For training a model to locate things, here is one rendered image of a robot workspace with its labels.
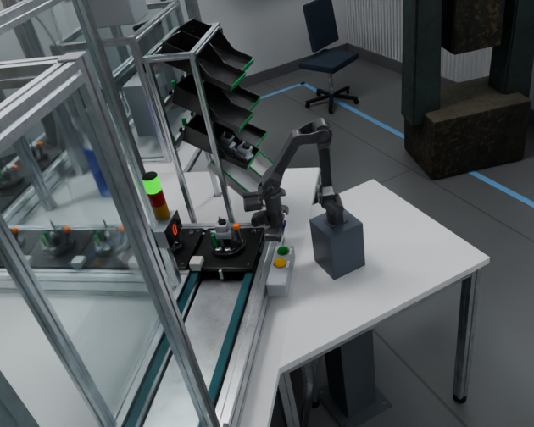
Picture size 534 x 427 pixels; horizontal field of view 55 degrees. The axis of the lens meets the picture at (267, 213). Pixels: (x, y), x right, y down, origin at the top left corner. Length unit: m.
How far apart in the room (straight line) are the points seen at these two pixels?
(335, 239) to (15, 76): 1.26
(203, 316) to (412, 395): 1.22
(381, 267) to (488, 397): 0.97
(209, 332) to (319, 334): 0.36
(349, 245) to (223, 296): 0.49
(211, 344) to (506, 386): 1.52
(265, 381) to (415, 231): 0.88
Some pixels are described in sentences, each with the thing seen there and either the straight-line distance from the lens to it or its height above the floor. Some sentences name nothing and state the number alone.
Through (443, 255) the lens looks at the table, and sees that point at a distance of 2.03.
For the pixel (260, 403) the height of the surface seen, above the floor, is 0.86.
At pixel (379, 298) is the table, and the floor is 0.86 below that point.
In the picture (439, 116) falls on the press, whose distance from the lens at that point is 3.86.
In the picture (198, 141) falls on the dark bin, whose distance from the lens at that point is 2.03.
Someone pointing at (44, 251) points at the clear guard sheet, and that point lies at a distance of 0.69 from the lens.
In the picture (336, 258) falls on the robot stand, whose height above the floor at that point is 0.96.
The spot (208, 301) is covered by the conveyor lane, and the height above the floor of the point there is 0.92.
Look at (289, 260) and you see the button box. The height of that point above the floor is 0.96.
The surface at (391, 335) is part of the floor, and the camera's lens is 2.89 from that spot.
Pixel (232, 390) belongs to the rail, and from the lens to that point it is 1.54.
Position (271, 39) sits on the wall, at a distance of 6.14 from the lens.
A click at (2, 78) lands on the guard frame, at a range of 0.84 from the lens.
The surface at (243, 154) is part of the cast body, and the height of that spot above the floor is 1.24.
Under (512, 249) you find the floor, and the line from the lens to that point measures 3.46.
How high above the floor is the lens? 2.18
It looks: 35 degrees down
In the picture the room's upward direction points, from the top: 11 degrees counter-clockwise
